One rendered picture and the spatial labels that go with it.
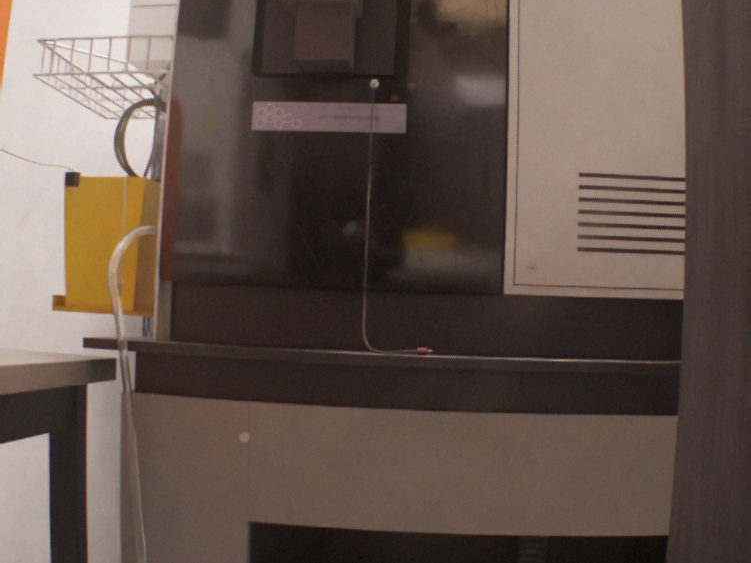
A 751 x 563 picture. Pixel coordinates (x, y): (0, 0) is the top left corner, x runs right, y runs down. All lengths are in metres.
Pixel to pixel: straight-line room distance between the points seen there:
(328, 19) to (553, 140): 0.29
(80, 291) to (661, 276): 0.69
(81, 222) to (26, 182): 1.27
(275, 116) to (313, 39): 0.11
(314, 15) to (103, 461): 1.52
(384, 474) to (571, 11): 0.57
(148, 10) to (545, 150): 0.69
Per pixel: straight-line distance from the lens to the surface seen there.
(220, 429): 1.18
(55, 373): 1.20
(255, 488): 1.18
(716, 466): 0.54
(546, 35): 1.27
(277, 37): 1.29
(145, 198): 1.31
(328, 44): 1.20
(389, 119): 1.24
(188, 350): 1.18
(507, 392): 1.17
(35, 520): 2.61
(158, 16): 1.65
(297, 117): 1.25
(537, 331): 1.25
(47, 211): 2.56
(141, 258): 1.31
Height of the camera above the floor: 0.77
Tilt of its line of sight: 4 degrees up
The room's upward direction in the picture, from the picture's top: 2 degrees clockwise
